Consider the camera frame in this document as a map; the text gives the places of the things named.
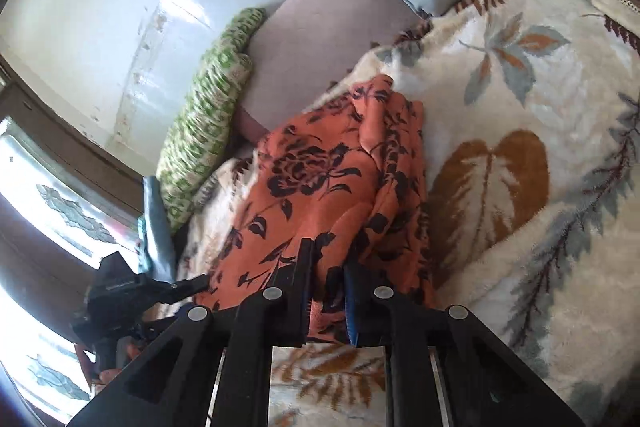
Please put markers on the person's left hand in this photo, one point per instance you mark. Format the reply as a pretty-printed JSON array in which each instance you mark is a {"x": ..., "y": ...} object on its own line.
[{"x": 92, "y": 375}]

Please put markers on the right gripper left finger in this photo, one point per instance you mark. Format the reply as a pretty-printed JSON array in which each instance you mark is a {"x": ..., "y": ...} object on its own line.
[{"x": 211, "y": 367}]

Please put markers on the cream leaf-pattern blanket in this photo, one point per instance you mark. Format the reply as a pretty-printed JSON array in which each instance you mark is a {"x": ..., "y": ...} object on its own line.
[{"x": 531, "y": 145}]

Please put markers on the orange floral sweater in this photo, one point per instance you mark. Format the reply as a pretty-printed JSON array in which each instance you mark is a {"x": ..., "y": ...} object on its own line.
[{"x": 346, "y": 180}]

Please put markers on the mauve bed headboard cushion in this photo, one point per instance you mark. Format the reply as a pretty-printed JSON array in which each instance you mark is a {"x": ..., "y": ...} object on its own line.
[{"x": 303, "y": 48}]

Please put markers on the green white patterned pillow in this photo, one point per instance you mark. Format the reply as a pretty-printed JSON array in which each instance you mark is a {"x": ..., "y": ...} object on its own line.
[{"x": 197, "y": 138}]

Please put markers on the blue folded cloth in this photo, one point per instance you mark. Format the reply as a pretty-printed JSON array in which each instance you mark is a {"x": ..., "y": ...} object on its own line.
[{"x": 156, "y": 250}]

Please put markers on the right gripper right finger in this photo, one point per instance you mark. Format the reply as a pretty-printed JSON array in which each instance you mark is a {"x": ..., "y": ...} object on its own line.
[{"x": 445, "y": 367}]

